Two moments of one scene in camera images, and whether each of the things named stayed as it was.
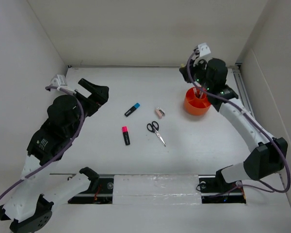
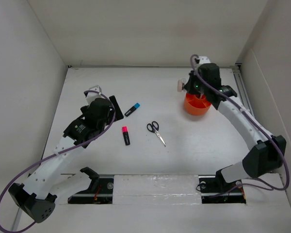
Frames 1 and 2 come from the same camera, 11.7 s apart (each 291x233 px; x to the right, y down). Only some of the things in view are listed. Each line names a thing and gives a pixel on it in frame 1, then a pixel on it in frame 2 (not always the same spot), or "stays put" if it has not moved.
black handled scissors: (154, 127) stays put
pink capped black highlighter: (124, 129) stays put
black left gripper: (101, 94) -> (118, 115)
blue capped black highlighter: (136, 106) stays put
